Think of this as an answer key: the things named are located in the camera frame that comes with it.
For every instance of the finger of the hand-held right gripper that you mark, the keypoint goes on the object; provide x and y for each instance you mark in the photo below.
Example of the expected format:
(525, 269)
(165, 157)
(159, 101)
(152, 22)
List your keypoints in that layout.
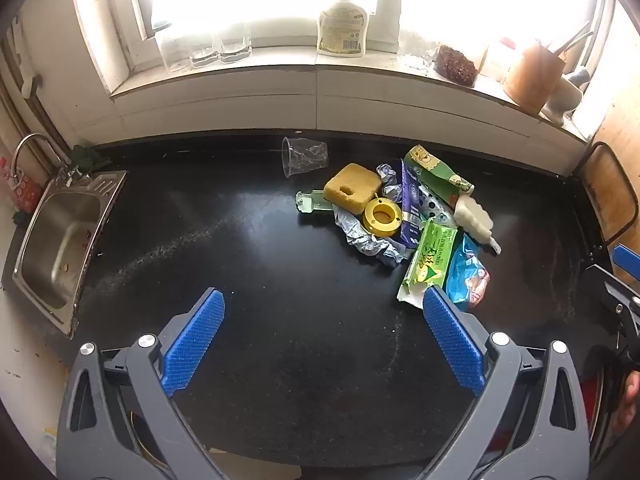
(629, 257)

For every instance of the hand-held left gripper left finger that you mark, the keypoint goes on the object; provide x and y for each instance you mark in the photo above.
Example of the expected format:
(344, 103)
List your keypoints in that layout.
(195, 340)

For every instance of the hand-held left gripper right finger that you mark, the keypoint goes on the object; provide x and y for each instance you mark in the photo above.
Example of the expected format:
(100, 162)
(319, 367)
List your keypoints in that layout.
(452, 340)

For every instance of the green cartoon snack packet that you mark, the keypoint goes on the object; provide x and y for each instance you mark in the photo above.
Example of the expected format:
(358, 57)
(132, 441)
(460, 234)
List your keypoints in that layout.
(435, 172)

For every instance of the person's right hand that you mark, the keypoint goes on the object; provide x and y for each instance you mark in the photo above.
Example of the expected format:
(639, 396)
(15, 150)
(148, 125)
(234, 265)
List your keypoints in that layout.
(631, 400)

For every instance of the wooden chopping board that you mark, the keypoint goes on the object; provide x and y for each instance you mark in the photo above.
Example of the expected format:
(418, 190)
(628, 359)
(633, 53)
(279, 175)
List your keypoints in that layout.
(607, 190)

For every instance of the light blue snack packet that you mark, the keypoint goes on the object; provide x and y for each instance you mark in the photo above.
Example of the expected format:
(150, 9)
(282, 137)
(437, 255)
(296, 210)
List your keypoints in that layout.
(465, 270)

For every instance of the green wet wipes packet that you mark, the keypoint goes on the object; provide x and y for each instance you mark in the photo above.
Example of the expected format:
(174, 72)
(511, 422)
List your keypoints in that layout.
(430, 255)

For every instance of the crumpled silver blue wrapper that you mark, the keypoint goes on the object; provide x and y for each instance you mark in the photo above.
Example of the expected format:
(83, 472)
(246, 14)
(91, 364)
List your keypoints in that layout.
(365, 246)

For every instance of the yellow tape roll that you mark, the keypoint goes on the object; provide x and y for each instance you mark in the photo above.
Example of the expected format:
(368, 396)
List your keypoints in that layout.
(395, 225)

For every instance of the dark blue carton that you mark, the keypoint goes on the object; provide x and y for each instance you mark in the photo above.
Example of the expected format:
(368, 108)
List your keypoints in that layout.
(411, 207)

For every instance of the stainless steel sink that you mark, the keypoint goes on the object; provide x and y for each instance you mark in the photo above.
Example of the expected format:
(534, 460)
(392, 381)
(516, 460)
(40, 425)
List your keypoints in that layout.
(55, 240)

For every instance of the small crumpled silver wrapper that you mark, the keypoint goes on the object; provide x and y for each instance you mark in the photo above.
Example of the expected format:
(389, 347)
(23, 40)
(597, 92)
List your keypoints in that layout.
(387, 175)

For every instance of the yellow sponge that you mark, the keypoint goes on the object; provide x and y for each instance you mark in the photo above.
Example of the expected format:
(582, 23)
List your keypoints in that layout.
(361, 179)

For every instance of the wooden utensil holder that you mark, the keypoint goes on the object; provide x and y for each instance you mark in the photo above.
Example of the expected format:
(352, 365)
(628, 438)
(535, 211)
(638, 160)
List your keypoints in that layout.
(530, 80)

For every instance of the green scouring cloth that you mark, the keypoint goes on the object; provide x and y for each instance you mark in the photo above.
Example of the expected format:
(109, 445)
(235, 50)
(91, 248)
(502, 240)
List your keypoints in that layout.
(90, 156)

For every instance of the clear plastic cup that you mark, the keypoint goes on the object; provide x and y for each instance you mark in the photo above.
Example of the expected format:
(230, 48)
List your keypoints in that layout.
(305, 156)

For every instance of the red patterned bottle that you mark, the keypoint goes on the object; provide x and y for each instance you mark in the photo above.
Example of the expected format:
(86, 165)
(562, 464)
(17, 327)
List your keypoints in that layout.
(22, 192)

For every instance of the white jar with red lid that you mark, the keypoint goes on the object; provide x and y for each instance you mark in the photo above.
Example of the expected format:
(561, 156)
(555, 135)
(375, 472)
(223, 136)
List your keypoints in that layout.
(500, 60)

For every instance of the glass jar of reddish grains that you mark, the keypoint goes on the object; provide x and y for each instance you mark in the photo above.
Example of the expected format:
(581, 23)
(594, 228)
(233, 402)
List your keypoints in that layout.
(455, 65)

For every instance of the chrome faucet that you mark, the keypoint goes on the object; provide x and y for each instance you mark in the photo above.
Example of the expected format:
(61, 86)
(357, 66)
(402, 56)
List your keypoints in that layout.
(30, 135)

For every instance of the white detergent bottle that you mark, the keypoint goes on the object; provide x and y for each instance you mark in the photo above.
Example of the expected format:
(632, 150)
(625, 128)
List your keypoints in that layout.
(342, 27)

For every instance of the pale green plastic bracket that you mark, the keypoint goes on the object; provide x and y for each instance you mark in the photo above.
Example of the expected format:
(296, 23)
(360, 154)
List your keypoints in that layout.
(312, 202)

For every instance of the wall pipe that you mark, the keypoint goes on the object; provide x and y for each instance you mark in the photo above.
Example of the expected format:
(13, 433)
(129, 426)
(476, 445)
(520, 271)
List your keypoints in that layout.
(35, 105)

